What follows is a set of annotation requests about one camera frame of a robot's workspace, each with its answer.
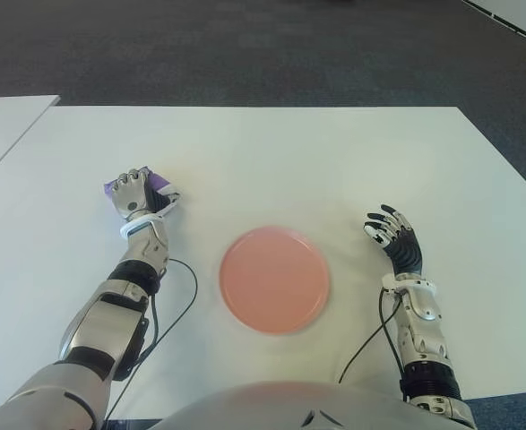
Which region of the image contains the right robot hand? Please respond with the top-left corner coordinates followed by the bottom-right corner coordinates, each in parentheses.
top-left (363, 204), bottom-right (424, 275)

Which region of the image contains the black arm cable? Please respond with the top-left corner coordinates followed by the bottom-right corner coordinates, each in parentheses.
top-left (337, 286), bottom-right (410, 391)
top-left (105, 258), bottom-right (199, 420)

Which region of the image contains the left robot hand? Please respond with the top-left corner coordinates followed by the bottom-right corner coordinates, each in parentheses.
top-left (111, 166), bottom-right (181, 221)

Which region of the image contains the adjacent white table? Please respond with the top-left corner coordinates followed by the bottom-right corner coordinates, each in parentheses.
top-left (0, 93), bottom-right (61, 189)

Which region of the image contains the grey robot torso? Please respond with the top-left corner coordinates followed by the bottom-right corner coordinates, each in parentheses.
top-left (150, 380), bottom-right (452, 430)

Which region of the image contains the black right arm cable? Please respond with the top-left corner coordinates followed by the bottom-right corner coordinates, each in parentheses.
top-left (337, 286), bottom-right (410, 391)

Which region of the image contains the purple tissue paper pack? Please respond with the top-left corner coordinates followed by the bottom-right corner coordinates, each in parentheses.
top-left (103, 164), bottom-right (181, 220)

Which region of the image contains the pink round plate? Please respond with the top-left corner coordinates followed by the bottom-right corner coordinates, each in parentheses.
top-left (219, 226), bottom-right (331, 335)

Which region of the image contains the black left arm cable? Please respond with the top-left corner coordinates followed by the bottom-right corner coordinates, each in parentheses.
top-left (105, 258), bottom-right (199, 420)

